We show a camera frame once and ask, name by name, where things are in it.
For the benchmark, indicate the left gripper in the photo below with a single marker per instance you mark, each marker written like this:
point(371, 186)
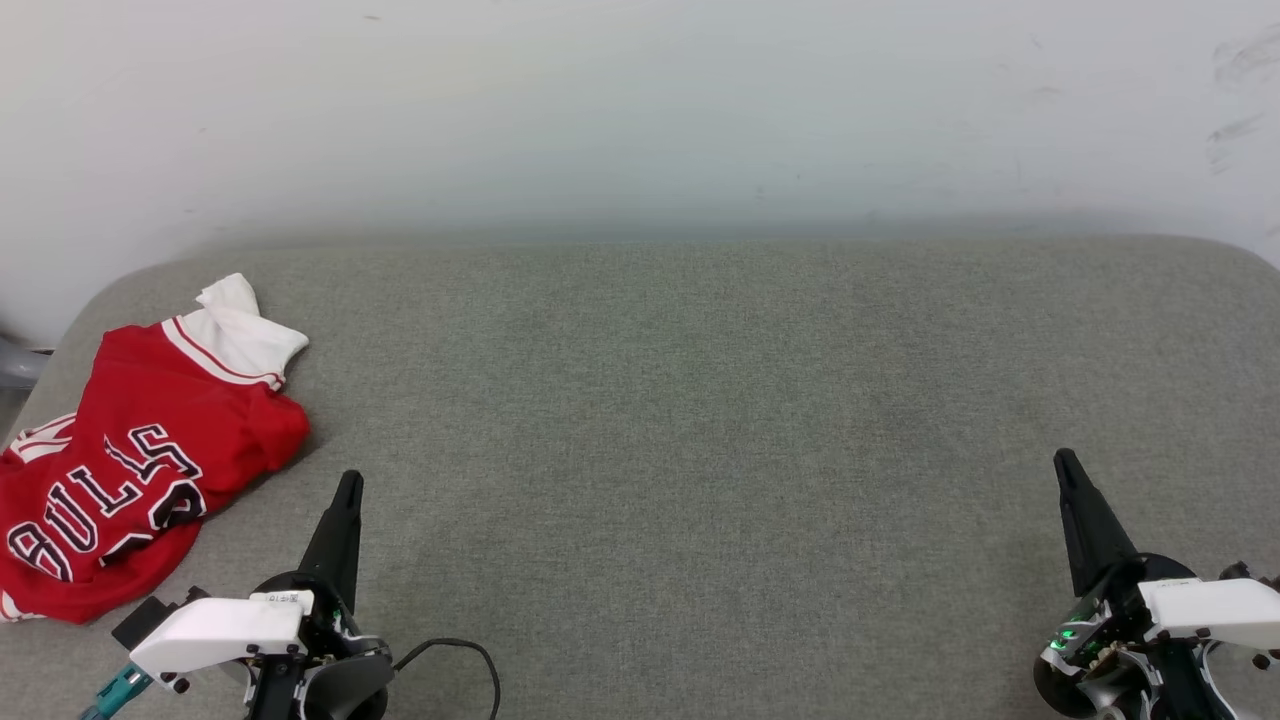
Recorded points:
point(318, 640)

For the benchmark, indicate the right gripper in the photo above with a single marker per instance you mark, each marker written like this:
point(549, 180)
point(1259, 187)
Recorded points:
point(1110, 630)

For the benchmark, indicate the red Bulls basketball jersey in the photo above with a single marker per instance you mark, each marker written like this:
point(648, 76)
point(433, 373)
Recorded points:
point(150, 400)

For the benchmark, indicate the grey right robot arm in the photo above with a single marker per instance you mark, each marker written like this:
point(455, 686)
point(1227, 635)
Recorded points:
point(1115, 700)

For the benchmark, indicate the white paper label tag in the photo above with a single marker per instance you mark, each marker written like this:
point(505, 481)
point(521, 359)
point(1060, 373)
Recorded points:
point(282, 600)

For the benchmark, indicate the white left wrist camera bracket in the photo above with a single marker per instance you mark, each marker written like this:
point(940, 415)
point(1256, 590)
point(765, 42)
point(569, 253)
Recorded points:
point(215, 635)

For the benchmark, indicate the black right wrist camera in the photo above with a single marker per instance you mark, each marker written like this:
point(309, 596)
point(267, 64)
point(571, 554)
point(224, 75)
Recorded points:
point(1245, 575)

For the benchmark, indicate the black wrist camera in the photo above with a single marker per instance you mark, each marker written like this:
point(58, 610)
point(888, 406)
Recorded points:
point(150, 620)
point(1245, 575)

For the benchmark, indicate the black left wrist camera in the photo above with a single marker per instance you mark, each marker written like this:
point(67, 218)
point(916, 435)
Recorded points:
point(150, 620)

